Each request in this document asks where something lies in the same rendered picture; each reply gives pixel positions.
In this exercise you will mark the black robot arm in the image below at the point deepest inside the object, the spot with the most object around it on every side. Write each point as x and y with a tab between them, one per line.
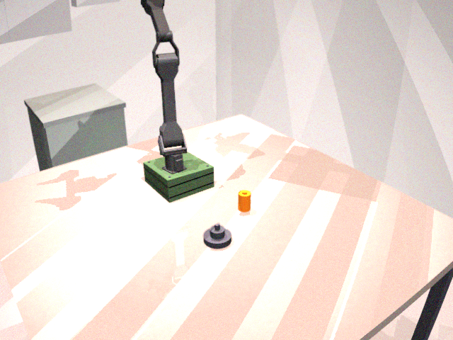
166	67

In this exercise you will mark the grey round pedestal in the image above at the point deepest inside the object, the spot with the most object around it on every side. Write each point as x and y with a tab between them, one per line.
217	237

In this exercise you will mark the orange cylinder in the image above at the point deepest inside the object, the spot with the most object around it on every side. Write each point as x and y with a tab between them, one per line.
244	201

